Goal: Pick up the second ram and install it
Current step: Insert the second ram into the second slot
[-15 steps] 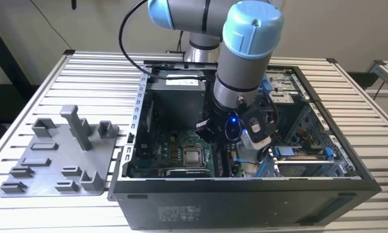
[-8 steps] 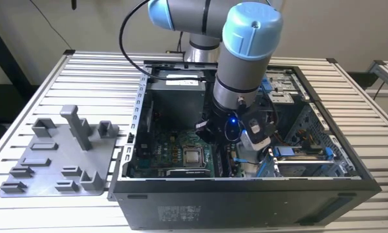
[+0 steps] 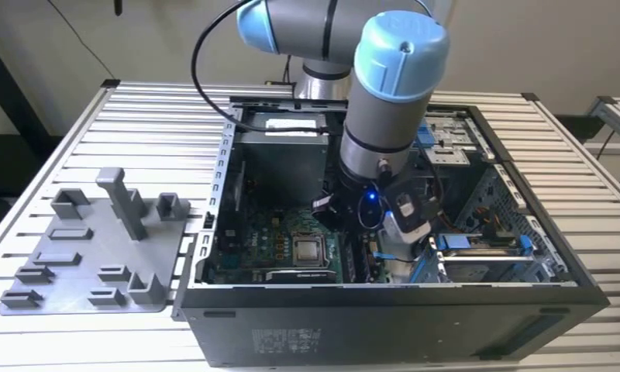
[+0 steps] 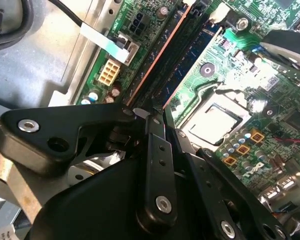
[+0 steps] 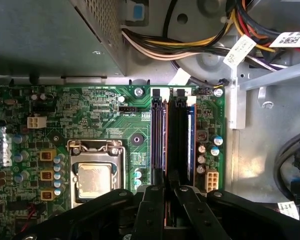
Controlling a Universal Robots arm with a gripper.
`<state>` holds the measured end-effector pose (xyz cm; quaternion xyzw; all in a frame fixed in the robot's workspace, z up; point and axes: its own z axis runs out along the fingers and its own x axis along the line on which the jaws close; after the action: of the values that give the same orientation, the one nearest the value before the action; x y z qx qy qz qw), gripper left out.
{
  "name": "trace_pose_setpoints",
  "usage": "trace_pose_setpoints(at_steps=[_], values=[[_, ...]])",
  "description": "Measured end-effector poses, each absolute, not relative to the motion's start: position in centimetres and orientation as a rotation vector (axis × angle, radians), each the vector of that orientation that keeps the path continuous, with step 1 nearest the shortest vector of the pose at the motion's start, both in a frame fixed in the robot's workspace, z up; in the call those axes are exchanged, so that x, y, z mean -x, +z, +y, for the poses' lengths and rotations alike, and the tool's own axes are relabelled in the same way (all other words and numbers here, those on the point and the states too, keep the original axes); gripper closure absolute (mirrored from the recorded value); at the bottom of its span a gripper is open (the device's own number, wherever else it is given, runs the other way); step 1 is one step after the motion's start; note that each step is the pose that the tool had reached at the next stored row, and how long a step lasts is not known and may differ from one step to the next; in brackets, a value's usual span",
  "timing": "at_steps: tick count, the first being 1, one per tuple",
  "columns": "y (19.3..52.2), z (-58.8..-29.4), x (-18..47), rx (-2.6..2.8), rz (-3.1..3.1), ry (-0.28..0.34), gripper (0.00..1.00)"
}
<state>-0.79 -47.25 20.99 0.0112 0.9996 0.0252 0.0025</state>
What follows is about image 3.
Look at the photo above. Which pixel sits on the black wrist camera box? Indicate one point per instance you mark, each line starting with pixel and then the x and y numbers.
pixel 414 193

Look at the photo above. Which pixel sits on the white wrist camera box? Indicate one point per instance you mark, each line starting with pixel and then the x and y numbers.
pixel 409 232

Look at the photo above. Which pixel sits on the grey parts rack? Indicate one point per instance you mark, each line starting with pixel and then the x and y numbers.
pixel 103 267

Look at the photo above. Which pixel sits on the black diagonal pole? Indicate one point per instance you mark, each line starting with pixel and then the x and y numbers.
pixel 10 77

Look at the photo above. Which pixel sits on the black table corner cap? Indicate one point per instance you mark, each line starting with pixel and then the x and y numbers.
pixel 111 82
pixel 531 97

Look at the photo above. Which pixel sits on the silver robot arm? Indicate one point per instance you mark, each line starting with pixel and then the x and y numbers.
pixel 382 116

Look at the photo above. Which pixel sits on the grey power supply unit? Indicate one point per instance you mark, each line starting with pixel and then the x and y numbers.
pixel 282 166

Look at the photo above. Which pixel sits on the green motherboard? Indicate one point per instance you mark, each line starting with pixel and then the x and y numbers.
pixel 261 236

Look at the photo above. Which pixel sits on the grey drive cage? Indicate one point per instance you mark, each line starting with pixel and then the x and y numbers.
pixel 455 155

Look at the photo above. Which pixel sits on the black box behind table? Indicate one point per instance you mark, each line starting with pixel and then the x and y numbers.
pixel 579 128

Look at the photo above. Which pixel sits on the silver CPU socket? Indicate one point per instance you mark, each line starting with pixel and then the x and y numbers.
pixel 307 250

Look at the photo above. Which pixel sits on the black graphics card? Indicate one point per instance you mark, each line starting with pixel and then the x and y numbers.
pixel 302 276

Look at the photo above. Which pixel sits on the blue disk carrier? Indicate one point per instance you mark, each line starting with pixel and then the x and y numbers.
pixel 425 137

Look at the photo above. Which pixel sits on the disk bay with blue rails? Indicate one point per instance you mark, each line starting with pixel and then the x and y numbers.
pixel 475 253

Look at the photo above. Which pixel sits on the black open PC case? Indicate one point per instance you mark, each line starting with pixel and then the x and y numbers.
pixel 393 325

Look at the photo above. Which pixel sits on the metal slat side table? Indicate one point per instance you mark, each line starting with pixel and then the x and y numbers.
pixel 618 116

